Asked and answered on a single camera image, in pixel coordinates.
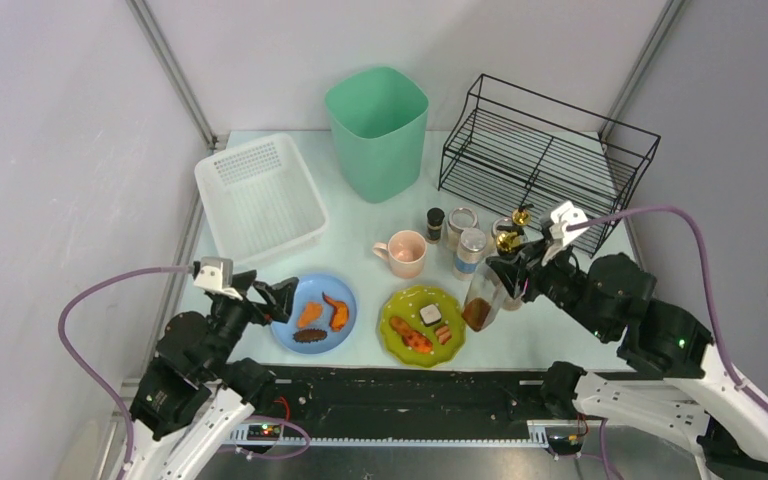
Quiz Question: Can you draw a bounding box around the glass oil bottle gold spout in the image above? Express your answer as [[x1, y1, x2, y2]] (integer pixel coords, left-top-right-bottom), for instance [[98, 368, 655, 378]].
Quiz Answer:
[[462, 243, 511, 332]]

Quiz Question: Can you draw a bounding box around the clear bottle blue label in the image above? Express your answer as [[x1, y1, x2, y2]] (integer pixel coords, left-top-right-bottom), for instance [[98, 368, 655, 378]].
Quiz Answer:
[[453, 228, 488, 281]]

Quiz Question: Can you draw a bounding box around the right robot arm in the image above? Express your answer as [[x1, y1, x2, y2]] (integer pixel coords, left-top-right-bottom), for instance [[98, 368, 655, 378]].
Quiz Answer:
[[487, 227, 768, 477]]

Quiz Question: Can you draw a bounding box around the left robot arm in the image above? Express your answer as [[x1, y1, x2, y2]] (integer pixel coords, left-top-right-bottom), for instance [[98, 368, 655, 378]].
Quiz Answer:
[[116, 261, 299, 479]]

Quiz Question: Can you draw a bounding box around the orange fried food piece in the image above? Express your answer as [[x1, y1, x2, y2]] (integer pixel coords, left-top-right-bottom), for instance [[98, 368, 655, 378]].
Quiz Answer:
[[296, 301, 324, 330]]

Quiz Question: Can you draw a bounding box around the open glass jar right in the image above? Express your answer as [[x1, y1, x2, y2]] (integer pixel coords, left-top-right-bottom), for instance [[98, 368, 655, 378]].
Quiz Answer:
[[491, 217, 515, 252]]

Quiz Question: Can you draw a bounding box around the open glass jar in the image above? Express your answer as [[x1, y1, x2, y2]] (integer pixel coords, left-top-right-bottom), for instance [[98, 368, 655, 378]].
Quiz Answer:
[[446, 207, 479, 251], [491, 217, 515, 252]]

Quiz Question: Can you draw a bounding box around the blue round plate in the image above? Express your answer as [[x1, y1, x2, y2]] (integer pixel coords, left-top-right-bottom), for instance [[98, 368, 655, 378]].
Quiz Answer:
[[272, 274, 358, 355]]

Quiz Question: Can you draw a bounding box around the dark brown sea cucumber toy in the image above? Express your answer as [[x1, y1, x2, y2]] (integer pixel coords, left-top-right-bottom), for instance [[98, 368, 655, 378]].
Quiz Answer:
[[292, 328, 328, 344]]

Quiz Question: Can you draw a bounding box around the orange chicken wing toy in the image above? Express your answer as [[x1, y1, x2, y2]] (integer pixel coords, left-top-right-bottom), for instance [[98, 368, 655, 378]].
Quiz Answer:
[[322, 293, 350, 333]]

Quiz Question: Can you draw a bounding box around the open glass jar left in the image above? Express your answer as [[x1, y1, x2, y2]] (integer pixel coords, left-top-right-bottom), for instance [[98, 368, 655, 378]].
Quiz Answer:
[[446, 207, 479, 251]]

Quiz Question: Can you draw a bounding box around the black white sushi cube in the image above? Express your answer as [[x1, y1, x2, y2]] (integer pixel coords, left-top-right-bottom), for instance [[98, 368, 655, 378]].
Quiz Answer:
[[419, 304, 442, 327]]

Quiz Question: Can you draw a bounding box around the pink bacon strips toy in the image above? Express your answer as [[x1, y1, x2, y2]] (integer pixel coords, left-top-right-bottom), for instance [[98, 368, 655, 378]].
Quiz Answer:
[[434, 325, 453, 345]]

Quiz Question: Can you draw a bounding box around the small black-lid spice jar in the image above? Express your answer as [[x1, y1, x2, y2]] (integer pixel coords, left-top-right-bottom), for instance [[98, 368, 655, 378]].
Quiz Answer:
[[426, 207, 445, 244]]

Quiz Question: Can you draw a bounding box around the white plastic perforated basket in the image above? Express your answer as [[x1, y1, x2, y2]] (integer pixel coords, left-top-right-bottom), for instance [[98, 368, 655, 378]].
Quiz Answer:
[[194, 133, 329, 268]]

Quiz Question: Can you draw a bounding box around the pink ceramic mug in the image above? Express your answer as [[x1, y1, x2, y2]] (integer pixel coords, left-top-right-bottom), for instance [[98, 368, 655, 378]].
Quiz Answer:
[[372, 230, 427, 279]]

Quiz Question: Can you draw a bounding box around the green scalloped plate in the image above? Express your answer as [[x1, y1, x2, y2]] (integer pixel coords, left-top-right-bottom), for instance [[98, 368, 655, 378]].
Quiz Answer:
[[379, 285, 467, 369]]

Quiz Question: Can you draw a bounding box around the orange grilled fish toy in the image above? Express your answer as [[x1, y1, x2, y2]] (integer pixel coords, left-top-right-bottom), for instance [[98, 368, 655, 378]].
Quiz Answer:
[[388, 316, 433, 354]]

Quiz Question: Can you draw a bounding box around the green plastic waste bin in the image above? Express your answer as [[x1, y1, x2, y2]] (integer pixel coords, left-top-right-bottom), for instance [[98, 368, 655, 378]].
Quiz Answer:
[[324, 66, 430, 204]]

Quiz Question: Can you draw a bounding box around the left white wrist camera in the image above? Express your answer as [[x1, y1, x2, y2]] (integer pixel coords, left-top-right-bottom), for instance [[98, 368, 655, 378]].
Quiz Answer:
[[193, 257, 241, 300]]

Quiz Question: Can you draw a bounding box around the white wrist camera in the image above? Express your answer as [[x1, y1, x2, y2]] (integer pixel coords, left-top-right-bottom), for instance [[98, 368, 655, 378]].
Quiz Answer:
[[541, 200, 589, 266], [193, 257, 241, 300]]

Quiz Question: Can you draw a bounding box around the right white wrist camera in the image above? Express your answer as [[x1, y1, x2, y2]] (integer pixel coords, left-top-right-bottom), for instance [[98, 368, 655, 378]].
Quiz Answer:
[[541, 200, 589, 266]]

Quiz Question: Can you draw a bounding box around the black wire two-tier rack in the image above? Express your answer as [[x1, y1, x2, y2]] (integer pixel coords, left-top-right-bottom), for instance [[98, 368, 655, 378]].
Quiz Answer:
[[437, 73, 662, 258]]

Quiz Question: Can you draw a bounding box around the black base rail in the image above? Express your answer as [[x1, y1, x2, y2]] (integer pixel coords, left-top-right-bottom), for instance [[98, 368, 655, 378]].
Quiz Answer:
[[251, 364, 597, 444]]

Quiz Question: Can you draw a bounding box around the right aluminium frame post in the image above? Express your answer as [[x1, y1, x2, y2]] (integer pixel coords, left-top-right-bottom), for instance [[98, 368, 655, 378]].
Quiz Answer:
[[598, 0, 690, 140]]

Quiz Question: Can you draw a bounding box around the aluminium frame post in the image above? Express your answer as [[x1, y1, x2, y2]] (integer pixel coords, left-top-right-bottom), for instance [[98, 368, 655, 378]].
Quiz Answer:
[[126, 0, 218, 150], [598, 0, 690, 140]]

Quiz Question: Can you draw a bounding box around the left aluminium frame post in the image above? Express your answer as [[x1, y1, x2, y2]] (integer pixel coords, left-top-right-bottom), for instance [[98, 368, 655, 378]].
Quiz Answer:
[[126, 0, 218, 150]]

